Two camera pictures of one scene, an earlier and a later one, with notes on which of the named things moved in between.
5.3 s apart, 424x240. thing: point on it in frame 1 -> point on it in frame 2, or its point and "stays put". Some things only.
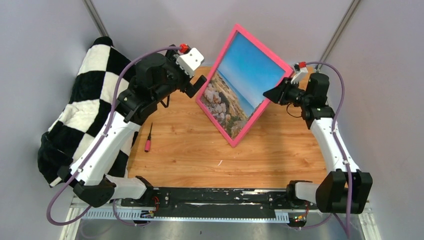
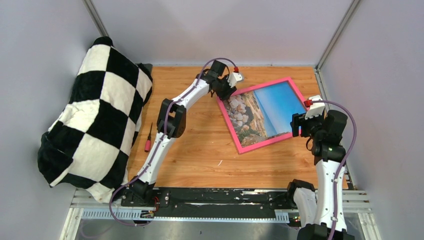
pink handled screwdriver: x=147 y=145 stays put
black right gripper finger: x=277 y=94 -> x=295 y=123
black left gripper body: x=177 y=78 -> x=223 y=89
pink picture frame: x=266 y=53 -> x=250 y=147
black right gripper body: x=295 y=95 -> x=309 y=126
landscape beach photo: x=237 y=88 -> x=264 y=114
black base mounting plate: x=181 y=202 stays put
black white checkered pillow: x=100 y=80 stays put
